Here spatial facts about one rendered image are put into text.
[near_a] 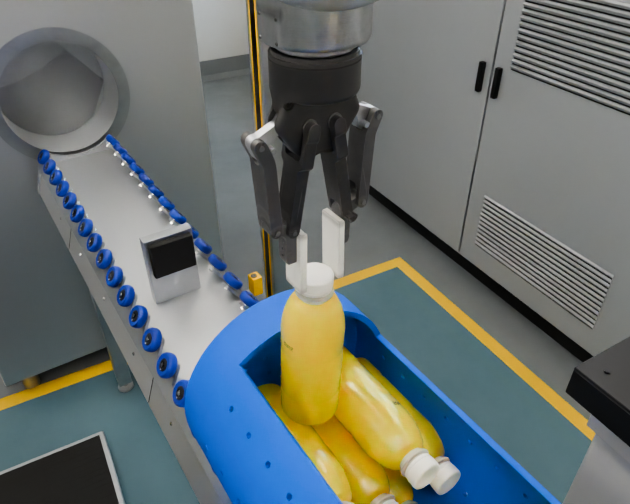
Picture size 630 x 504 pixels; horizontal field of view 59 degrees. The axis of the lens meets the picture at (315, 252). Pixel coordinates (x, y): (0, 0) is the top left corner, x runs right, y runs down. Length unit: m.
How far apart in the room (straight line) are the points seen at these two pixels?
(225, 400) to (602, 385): 0.55
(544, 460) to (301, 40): 1.92
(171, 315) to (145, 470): 1.00
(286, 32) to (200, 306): 0.84
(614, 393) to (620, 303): 1.35
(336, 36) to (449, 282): 2.40
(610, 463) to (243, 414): 0.62
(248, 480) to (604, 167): 1.75
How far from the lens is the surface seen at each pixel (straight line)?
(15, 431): 2.37
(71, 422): 2.31
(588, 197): 2.22
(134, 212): 1.54
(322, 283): 0.56
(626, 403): 0.94
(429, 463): 0.69
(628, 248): 2.18
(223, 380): 0.69
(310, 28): 0.42
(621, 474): 1.04
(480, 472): 0.77
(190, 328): 1.15
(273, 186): 0.48
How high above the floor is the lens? 1.70
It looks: 36 degrees down
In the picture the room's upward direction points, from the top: straight up
